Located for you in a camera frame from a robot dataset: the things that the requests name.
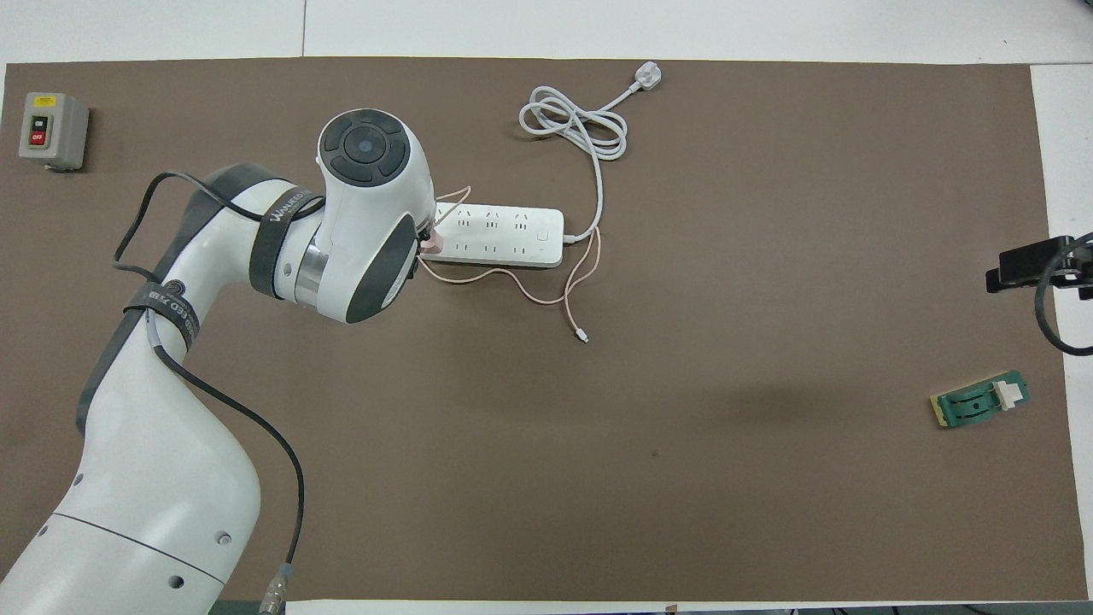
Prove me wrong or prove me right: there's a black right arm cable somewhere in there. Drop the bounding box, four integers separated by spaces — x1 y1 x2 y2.
1035 231 1093 356

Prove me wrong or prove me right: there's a green knife switch block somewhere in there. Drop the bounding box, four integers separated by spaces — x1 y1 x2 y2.
931 370 1031 430

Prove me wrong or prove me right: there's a white power strip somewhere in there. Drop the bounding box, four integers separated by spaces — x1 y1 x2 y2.
424 202 565 268

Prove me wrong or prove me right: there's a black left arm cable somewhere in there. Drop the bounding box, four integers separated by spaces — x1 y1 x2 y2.
113 171 330 615

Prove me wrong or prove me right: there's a grey on-off switch box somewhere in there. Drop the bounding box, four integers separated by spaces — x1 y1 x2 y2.
19 92 90 172

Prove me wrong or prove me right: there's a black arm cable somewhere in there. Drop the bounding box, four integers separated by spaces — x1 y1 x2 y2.
1035 231 1093 356
113 171 330 615

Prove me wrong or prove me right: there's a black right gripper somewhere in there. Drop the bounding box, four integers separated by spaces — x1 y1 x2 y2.
985 234 1093 301

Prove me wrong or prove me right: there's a brown table mat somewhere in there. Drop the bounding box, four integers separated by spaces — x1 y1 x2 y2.
0 57 1090 601

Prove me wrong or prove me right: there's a pink charging cable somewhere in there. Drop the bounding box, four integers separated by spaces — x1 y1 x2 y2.
418 186 603 344

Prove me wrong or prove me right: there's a white power cord with plug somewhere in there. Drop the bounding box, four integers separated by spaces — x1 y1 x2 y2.
519 61 665 244

